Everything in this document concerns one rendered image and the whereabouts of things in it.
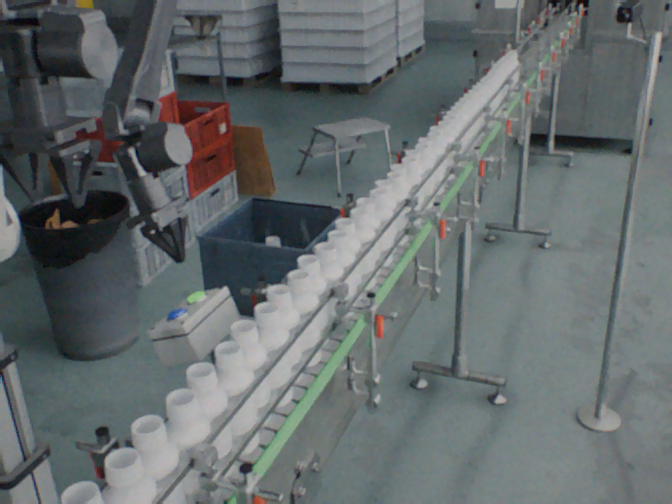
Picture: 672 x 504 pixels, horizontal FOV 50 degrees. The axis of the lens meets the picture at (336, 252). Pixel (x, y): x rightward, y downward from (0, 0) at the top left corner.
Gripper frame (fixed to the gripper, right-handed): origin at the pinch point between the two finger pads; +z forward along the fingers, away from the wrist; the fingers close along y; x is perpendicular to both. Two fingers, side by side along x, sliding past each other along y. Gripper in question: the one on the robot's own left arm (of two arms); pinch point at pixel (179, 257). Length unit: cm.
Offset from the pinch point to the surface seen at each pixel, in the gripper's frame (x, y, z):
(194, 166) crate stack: 183, 256, 15
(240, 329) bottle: -15.5, -12.3, 9.5
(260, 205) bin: 38, 86, 13
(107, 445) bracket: -5.9, -34.1, 12.7
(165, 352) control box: 2.5, -9.7, 12.1
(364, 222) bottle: -18.5, 32.3, 10.8
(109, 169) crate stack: 171, 178, -6
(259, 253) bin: 24, 56, 19
